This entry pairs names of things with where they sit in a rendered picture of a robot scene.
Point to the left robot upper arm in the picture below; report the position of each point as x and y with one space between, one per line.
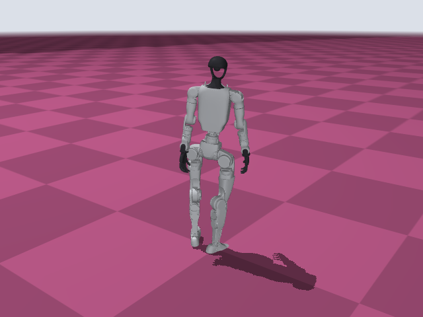
191 105

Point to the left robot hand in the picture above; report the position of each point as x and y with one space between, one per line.
183 159

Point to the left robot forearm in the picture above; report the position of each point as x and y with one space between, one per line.
186 135

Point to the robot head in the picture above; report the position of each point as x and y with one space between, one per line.
217 63

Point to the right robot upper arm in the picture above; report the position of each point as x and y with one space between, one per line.
238 99

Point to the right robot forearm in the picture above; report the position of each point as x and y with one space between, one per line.
243 137

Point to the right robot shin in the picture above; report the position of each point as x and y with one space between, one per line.
218 216

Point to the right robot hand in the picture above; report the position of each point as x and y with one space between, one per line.
246 161

